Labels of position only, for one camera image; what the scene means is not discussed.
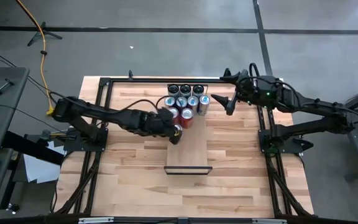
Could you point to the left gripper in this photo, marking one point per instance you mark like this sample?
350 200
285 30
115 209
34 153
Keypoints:
155 124

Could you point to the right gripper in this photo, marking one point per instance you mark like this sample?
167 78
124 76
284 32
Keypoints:
256 91

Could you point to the red Fanta can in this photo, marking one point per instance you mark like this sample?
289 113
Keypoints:
187 118
176 114

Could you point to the white and red short can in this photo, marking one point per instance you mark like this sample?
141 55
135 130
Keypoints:
178 127

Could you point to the silver and blue tall can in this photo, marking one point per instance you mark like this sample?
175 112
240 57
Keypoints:
193 102
169 102
181 103
204 104

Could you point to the white palm-print tall can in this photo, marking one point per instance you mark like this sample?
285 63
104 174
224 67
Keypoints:
173 90
198 90
185 90

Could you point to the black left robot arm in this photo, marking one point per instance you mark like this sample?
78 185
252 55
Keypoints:
104 113

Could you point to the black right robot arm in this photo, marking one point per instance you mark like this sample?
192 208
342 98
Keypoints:
315 107

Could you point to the yellow plug block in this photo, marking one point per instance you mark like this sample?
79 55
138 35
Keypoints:
50 111

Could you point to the white paper sheets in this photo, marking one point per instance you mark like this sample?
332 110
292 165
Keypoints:
39 169

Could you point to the black metal beam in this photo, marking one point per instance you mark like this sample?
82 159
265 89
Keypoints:
33 149

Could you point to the black tripod stand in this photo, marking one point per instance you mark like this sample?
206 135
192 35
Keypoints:
43 30

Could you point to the black caster wheel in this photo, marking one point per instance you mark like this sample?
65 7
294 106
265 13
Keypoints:
12 207

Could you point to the black post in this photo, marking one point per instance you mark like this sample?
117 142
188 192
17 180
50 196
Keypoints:
130 74
227 71

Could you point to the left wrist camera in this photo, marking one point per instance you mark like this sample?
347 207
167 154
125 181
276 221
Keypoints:
176 140

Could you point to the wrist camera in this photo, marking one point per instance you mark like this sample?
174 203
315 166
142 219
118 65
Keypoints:
176 140
230 107

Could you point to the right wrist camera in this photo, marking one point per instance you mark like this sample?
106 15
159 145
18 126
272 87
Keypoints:
230 107

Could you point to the wooden shelf black metal frame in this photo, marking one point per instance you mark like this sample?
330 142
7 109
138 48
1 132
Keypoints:
186 155

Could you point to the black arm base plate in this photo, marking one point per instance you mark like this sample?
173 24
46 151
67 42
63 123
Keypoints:
292 148
73 146

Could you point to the black aluminium rig frame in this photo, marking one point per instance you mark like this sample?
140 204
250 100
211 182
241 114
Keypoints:
154 221

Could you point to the silver metal bracket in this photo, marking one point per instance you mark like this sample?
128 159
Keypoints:
269 221
95 220

